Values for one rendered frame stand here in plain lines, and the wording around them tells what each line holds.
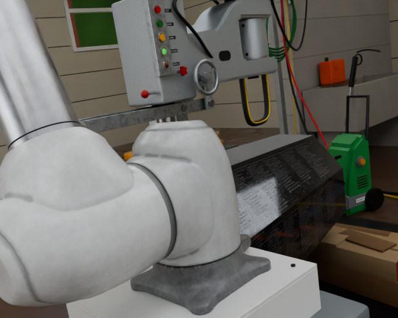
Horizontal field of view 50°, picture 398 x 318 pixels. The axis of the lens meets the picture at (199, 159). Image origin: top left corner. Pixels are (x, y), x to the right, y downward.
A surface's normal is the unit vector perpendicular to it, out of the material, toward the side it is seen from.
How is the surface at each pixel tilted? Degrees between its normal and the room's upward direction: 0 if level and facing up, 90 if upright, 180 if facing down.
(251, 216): 45
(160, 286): 55
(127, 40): 90
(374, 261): 90
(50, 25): 90
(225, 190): 87
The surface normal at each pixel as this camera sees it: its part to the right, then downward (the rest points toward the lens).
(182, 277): -0.35, 0.11
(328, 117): -0.73, 0.24
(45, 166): 0.04, -0.39
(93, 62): 0.66, 0.05
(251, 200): 0.37, -0.65
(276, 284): -0.14, -0.97
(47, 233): 0.26, -0.30
